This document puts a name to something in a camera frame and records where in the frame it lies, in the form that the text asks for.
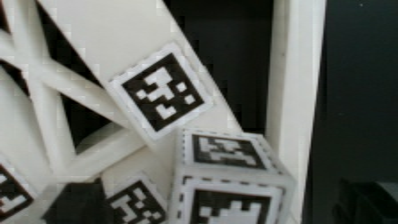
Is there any white U-shaped fence frame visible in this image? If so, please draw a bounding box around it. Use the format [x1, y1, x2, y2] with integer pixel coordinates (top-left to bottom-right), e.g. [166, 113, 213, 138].
[264, 0, 326, 224]

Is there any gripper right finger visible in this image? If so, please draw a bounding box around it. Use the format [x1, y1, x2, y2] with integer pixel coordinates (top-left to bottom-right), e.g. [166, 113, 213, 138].
[332, 180, 398, 224]

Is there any white tagged cube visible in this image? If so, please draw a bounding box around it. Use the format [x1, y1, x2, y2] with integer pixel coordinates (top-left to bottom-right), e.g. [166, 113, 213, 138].
[166, 128, 294, 224]

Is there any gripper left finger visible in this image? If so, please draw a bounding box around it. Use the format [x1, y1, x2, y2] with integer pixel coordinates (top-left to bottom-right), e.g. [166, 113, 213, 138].
[42, 180, 111, 224]

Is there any white chair back frame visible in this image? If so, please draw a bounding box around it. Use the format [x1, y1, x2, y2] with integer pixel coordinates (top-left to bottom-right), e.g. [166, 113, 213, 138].
[0, 0, 238, 224]

